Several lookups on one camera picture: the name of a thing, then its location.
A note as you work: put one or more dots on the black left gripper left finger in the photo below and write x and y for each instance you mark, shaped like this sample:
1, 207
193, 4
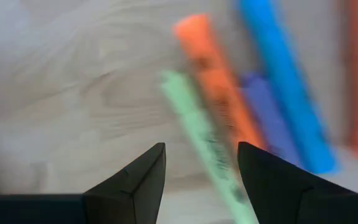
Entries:
135, 193

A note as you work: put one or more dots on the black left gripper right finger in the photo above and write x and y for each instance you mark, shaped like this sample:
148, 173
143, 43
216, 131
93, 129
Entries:
275, 193

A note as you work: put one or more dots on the purple highlighter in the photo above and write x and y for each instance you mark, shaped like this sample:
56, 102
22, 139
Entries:
266, 112

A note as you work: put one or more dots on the light green highlighter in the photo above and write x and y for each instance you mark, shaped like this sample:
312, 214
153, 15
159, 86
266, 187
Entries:
197, 124

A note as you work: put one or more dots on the blue highlighter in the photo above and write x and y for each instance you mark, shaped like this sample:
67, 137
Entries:
284, 77

